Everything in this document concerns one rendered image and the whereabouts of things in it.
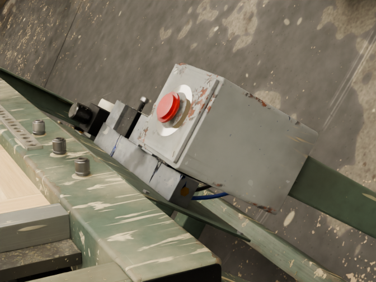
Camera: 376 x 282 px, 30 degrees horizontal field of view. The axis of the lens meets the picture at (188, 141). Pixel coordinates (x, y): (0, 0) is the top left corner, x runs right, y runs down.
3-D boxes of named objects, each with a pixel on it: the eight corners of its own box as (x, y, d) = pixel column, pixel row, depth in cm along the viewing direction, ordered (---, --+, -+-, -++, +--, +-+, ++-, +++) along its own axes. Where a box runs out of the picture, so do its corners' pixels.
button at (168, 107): (193, 101, 84) (179, 93, 83) (177, 131, 84) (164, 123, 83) (178, 94, 87) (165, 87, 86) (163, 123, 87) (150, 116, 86)
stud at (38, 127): (47, 135, 139) (46, 121, 138) (34, 137, 138) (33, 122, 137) (43, 132, 141) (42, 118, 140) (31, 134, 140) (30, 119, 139)
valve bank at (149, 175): (289, 169, 120) (182, 113, 108) (250, 243, 121) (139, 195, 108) (166, 106, 163) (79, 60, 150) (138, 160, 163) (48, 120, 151)
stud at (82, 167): (92, 176, 116) (91, 159, 115) (78, 178, 115) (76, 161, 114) (87, 172, 118) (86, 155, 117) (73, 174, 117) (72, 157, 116)
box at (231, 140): (325, 136, 89) (221, 75, 80) (282, 219, 90) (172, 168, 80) (273, 115, 100) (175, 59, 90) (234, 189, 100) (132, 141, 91)
